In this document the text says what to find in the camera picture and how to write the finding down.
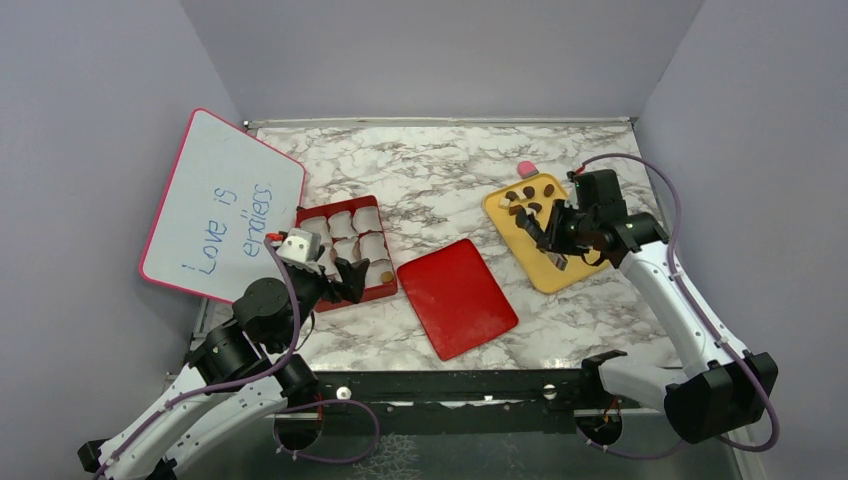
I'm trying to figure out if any pink framed whiteboard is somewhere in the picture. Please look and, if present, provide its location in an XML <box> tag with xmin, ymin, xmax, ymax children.
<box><xmin>139</xmin><ymin>108</ymin><xmax>306</xmax><ymax>303</ymax></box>

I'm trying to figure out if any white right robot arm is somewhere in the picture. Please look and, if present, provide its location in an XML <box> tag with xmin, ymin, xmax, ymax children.
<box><xmin>513</xmin><ymin>169</ymin><xmax>778</xmax><ymax>444</ymax></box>

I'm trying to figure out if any pink eraser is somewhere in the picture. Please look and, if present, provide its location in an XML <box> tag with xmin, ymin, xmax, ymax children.
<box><xmin>516</xmin><ymin>161</ymin><xmax>539</xmax><ymax>179</ymax></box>

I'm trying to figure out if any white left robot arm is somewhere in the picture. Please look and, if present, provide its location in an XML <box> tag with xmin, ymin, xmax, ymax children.
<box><xmin>78</xmin><ymin>236</ymin><xmax>370</xmax><ymax>479</ymax></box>

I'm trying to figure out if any red chocolate box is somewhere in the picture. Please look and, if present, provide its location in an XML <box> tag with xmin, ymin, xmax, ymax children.
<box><xmin>296</xmin><ymin>195</ymin><xmax>399</xmax><ymax>302</ymax></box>

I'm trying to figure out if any red box lid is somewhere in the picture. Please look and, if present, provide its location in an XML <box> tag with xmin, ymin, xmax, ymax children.
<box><xmin>398</xmin><ymin>239</ymin><xmax>519</xmax><ymax>361</ymax></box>

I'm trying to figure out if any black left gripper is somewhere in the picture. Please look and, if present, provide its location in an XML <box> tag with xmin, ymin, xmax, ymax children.
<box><xmin>274</xmin><ymin>245</ymin><xmax>370</xmax><ymax>351</ymax></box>

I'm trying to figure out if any black metal base rail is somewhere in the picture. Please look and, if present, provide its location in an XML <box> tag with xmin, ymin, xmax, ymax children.
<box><xmin>273</xmin><ymin>368</ymin><xmax>616</xmax><ymax>437</ymax></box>

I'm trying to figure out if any yellow plastic tray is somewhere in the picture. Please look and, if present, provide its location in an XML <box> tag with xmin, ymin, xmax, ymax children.
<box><xmin>483</xmin><ymin>173</ymin><xmax>610</xmax><ymax>294</ymax></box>

